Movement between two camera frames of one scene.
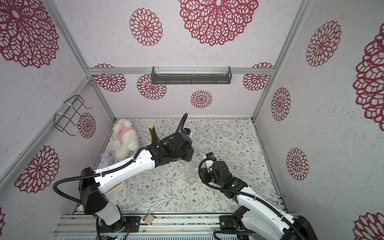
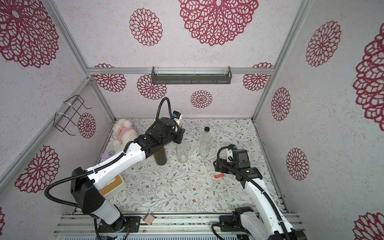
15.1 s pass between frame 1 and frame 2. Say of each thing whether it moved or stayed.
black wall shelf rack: stayed
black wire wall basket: stayed
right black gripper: moved
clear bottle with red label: moved
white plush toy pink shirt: stayed
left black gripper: moved
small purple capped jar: stayed
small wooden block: stayed
